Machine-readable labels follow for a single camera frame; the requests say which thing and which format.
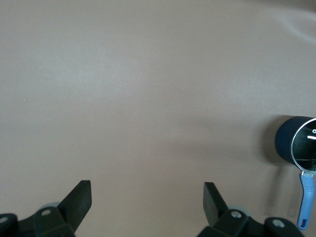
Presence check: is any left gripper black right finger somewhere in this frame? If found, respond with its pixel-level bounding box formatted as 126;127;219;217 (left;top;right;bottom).
197;182;307;237

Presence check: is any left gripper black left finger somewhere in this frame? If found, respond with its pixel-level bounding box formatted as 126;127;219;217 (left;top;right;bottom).
0;180;92;237

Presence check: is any glass pot lid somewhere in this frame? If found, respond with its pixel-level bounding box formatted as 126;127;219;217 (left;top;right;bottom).
290;118;316;175

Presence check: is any brown table cover cloth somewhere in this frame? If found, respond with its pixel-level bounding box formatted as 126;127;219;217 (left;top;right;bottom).
0;0;316;237

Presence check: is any dark pot with blue handle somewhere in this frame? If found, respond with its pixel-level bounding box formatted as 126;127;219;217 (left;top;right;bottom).
275;115;316;231

